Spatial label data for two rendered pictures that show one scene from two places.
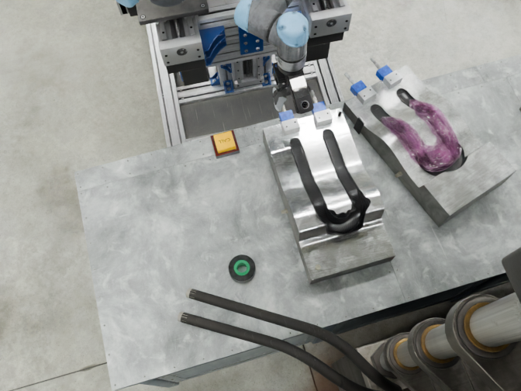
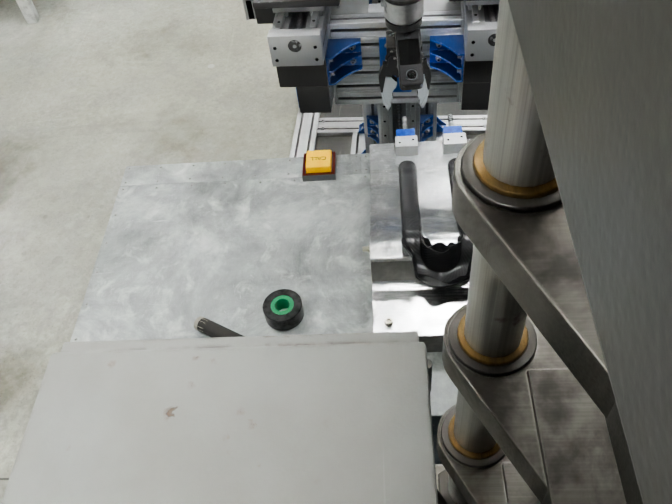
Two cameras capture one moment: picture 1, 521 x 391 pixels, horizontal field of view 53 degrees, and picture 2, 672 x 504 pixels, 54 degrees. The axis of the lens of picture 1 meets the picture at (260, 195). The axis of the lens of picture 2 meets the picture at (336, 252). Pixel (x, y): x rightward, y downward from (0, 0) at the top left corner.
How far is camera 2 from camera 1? 0.64 m
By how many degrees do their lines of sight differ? 21
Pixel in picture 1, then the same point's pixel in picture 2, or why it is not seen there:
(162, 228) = (201, 244)
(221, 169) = (304, 193)
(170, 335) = not seen: hidden behind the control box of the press
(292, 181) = (387, 209)
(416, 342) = (451, 325)
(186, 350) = not seen: hidden behind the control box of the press
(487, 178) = not seen: outside the picture
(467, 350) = (468, 192)
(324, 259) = (402, 314)
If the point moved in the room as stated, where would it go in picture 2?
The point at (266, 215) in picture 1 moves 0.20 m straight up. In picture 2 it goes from (343, 255) to (335, 190)
